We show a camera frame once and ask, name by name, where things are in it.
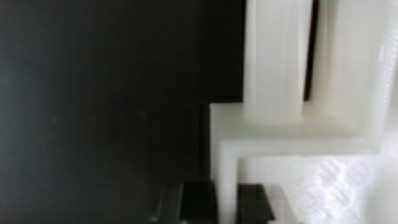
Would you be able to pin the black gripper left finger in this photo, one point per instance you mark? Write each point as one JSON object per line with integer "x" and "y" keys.
{"x": 187, "y": 205}

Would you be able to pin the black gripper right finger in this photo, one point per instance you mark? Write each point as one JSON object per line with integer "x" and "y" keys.
{"x": 255, "y": 209}

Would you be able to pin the white chair seat plate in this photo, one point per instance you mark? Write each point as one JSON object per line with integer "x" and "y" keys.
{"x": 306, "y": 137}

